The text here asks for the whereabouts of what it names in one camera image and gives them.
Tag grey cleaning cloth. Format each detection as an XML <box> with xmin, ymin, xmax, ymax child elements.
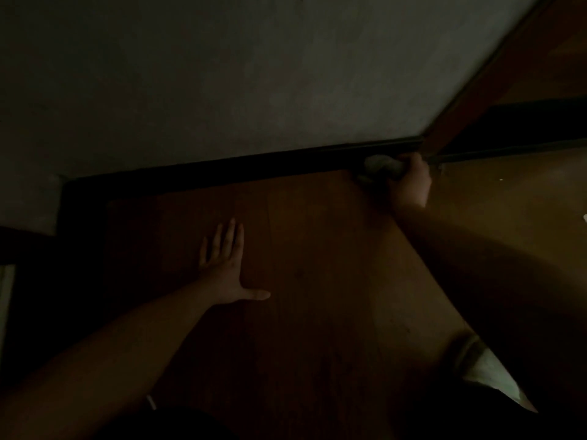
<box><xmin>356</xmin><ymin>154</ymin><xmax>405</xmax><ymax>185</ymax></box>

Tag person's left hand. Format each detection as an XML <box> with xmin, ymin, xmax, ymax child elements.
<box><xmin>198</xmin><ymin>218</ymin><xmax>271</xmax><ymax>307</ymax></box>

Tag person's left forearm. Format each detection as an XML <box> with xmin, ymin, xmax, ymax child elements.
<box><xmin>0</xmin><ymin>279</ymin><xmax>216</xmax><ymax>440</ymax></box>

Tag black shorts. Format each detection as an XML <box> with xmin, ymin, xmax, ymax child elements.
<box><xmin>389</xmin><ymin>384</ymin><xmax>587</xmax><ymax>440</ymax></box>

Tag black shirt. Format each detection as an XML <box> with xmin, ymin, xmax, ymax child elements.
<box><xmin>91</xmin><ymin>406</ymin><xmax>239</xmax><ymax>440</ymax></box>

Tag dark brown baseboard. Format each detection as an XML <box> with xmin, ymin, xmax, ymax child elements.
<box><xmin>57</xmin><ymin>137</ymin><xmax>425</xmax><ymax>203</ymax></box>

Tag person's right hand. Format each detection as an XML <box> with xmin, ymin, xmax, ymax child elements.
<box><xmin>387</xmin><ymin>152</ymin><xmax>433</xmax><ymax>211</ymax></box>

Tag person's right forearm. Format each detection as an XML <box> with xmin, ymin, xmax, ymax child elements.
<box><xmin>396</xmin><ymin>201</ymin><xmax>587</xmax><ymax>422</ymax></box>

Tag green white sneaker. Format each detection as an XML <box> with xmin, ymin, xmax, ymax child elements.
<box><xmin>451</xmin><ymin>334</ymin><xmax>538</xmax><ymax>414</ymax></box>

